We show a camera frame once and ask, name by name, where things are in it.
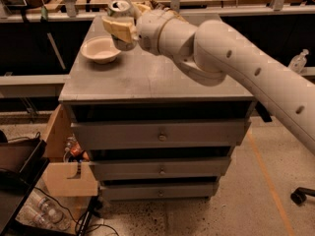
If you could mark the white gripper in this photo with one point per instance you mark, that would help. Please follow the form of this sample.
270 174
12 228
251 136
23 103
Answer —
148 29

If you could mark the green 7up soda can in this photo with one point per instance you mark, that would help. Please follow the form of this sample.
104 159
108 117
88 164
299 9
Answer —
118 9

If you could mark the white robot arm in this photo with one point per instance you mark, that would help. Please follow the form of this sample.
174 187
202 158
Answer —
213 50

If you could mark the white paper bowl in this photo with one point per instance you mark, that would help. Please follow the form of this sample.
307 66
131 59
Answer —
100 49

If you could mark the crumpled chip bag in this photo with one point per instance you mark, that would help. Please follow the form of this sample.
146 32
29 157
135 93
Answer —
154 5

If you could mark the metal railing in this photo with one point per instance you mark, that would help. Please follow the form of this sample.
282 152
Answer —
65 7

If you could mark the grey drawer cabinet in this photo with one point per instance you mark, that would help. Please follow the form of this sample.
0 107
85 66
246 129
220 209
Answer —
139 86

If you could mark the top grey drawer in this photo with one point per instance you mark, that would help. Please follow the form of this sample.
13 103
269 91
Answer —
159 134

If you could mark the grey drawer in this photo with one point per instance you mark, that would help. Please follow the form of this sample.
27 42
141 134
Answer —
159 168
159 134
158 191

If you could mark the middle grey drawer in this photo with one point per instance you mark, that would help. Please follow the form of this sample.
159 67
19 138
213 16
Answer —
159 168

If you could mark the clear sanitizer bottle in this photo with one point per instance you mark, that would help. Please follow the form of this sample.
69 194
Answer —
298 62

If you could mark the wooden crate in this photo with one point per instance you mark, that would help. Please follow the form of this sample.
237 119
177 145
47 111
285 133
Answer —
62 178

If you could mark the bottom grey drawer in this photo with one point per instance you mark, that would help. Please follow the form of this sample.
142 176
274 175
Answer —
158 191

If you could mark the black cart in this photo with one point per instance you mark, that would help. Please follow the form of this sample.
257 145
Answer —
21 164

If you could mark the plastic water bottle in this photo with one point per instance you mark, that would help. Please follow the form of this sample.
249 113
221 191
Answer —
45 204
39 219

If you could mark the black office chair base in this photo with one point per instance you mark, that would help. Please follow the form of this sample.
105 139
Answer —
300 194

